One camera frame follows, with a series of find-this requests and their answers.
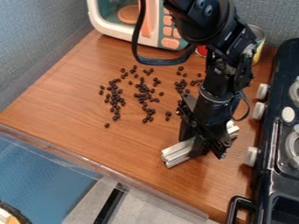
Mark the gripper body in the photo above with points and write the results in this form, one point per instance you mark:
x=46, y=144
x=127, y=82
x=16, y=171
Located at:
x=208, y=116

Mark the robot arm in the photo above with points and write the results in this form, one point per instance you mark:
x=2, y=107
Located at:
x=218, y=35

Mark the pile of black bits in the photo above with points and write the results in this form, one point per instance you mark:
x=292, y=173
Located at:
x=145, y=94

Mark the red toy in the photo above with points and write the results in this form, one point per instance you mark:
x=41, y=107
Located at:
x=201, y=51

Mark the toy stove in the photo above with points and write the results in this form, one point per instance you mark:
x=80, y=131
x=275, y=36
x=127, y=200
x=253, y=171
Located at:
x=282, y=131

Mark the silver and yellow can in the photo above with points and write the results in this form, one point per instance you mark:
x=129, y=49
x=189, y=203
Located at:
x=260, y=43

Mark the toy microwave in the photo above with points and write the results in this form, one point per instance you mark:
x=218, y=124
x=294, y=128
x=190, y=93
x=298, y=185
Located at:
x=117, y=17

